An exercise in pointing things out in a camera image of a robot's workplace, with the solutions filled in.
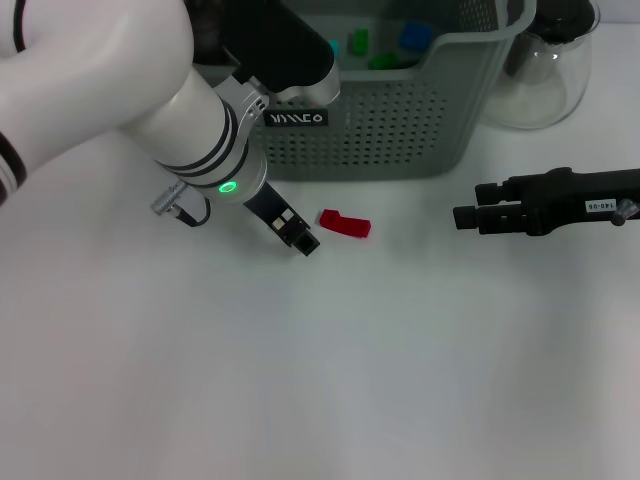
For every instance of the green stepped toy brick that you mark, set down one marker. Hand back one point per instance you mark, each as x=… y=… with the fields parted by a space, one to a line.
x=384 y=61

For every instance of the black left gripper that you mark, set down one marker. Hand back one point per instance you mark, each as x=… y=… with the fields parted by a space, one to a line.
x=267 y=202

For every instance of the clear glass teapot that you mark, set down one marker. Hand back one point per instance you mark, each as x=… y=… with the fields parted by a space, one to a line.
x=540 y=95

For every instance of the teal square toy brick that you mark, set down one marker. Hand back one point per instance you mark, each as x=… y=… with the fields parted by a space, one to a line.
x=334 y=48

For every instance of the black teapot lid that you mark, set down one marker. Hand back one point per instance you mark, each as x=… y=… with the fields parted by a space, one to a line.
x=565 y=20

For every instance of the left gripper silver plug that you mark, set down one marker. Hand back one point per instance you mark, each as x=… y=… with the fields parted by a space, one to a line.
x=167 y=199

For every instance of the blue square toy plate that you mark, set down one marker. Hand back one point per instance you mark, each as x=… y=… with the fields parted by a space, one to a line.
x=416 y=36

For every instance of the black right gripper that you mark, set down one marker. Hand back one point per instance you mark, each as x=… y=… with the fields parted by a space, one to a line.
x=580 y=200

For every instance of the dark red toy brick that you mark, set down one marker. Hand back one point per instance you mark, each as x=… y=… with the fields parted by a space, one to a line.
x=345 y=224

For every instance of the grey perforated storage basket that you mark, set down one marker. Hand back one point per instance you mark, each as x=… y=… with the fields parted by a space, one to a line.
x=390 y=125

